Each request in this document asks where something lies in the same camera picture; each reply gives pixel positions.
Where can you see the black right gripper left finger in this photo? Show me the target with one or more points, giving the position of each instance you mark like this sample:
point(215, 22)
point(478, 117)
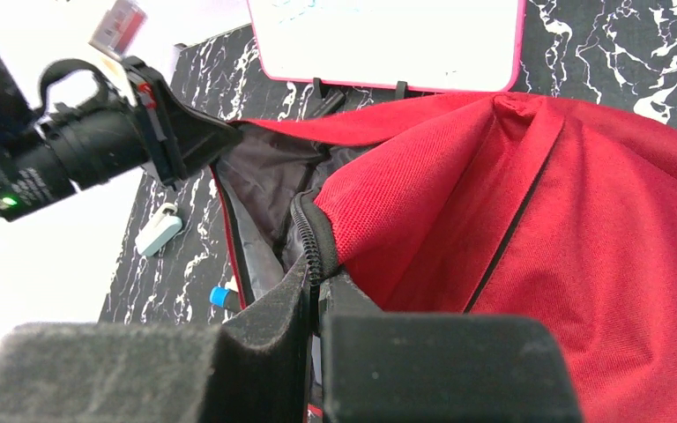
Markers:
point(252, 368)

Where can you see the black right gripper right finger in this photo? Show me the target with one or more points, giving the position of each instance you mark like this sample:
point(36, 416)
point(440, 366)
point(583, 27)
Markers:
point(429, 367)

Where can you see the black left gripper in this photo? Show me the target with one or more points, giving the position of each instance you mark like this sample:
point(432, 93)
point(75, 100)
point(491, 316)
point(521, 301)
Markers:
point(111, 133)

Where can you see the red student backpack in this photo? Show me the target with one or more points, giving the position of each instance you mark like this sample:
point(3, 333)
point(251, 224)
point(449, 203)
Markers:
point(560, 210)

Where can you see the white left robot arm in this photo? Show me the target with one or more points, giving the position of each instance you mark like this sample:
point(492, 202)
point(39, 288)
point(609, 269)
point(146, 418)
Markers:
point(20, 132)

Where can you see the black blue marker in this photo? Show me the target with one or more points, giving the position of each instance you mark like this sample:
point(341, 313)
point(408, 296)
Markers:
point(226, 299)

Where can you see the pink framed whiteboard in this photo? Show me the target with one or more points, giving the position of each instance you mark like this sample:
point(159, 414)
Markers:
point(433, 46)

